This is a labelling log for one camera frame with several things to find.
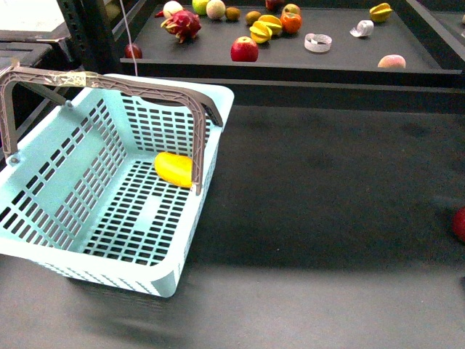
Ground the yellow starfruit back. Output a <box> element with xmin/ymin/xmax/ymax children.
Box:
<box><xmin>258</xmin><ymin>15</ymin><xmax>283</xmax><ymax>36</ymax></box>

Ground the green apple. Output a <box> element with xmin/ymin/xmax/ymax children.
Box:
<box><xmin>192</xmin><ymin>0</ymin><xmax>209</xmax><ymax>16</ymax></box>

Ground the black metal shelf post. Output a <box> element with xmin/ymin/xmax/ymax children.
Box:
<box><xmin>57</xmin><ymin>0</ymin><xmax>122</xmax><ymax>74</ymax></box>

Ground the green brown kiwi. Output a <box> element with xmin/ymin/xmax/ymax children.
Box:
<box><xmin>245</xmin><ymin>11</ymin><xmax>262</xmax><ymax>25</ymax></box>

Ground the pale peach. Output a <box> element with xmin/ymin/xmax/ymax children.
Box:
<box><xmin>377</xmin><ymin>55</ymin><xmax>406</xmax><ymax>68</ymax></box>

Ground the yellow mango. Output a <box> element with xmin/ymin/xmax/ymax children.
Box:
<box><xmin>154</xmin><ymin>152</ymin><xmax>193</xmax><ymax>188</ymax></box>

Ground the white round fruit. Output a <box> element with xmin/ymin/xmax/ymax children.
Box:
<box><xmin>162</xmin><ymin>0</ymin><xmax>183</xmax><ymax>19</ymax></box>

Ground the red yellow mango fruit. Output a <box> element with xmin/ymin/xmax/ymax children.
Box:
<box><xmin>282</xmin><ymin>4</ymin><xmax>302</xmax><ymax>15</ymax></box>

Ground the red apple on tray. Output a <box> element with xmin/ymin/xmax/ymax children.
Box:
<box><xmin>230</xmin><ymin>36</ymin><xmax>259</xmax><ymax>62</ymax></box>

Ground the beige round melon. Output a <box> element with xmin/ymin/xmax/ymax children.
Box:
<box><xmin>206</xmin><ymin>0</ymin><xmax>226</xmax><ymax>20</ymax></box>

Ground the light blue plastic basket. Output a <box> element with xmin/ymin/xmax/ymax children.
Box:
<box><xmin>1</xmin><ymin>74</ymin><xmax>234</xmax><ymax>297</ymax></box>

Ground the white tape roll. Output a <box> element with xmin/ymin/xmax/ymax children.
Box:
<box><xmin>304</xmin><ymin>33</ymin><xmax>333</xmax><ymax>54</ymax></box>

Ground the dark red plum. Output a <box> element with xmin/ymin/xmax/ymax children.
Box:
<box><xmin>124</xmin><ymin>43</ymin><xmax>143</xmax><ymax>59</ymax></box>

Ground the red fruit at right edge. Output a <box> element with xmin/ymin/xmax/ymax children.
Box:
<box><xmin>452</xmin><ymin>207</ymin><xmax>465</xmax><ymax>242</ymax></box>

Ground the white crumpled tape piece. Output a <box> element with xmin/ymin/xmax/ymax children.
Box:
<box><xmin>349</xmin><ymin>20</ymin><xmax>374</xmax><ymax>38</ymax></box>

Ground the yellow starfruit front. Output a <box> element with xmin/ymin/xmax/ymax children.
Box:
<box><xmin>249</xmin><ymin>21</ymin><xmax>272</xmax><ymax>44</ymax></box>

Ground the yellow starfruit far right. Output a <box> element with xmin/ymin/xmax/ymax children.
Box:
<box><xmin>369</xmin><ymin>2</ymin><xmax>393</xmax><ymax>23</ymax></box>

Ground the orange persimmon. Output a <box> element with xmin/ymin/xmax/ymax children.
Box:
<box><xmin>280</xmin><ymin>12</ymin><xmax>302</xmax><ymax>34</ymax></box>

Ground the yellow starfruit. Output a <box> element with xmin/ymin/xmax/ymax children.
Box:
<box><xmin>369</xmin><ymin>2</ymin><xmax>393</xmax><ymax>23</ymax></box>
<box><xmin>258</xmin><ymin>15</ymin><xmax>283</xmax><ymax>36</ymax></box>
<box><xmin>249</xmin><ymin>21</ymin><xmax>272</xmax><ymax>44</ymax></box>

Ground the pink dragon fruit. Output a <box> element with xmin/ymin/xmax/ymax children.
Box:
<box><xmin>160</xmin><ymin>10</ymin><xmax>201</xmax><ymax>44</ymax></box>

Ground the black far tray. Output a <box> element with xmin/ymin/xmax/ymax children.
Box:
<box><xmin>135</xmin><ymin>1</ymin><xmax>464</xmax><ymax>88</ymax></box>

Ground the white pink cable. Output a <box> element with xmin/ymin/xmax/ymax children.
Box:
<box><xmin>118</xmin><ymin>0</ymin><xmax>140</xmax><ymax>77</ymax></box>

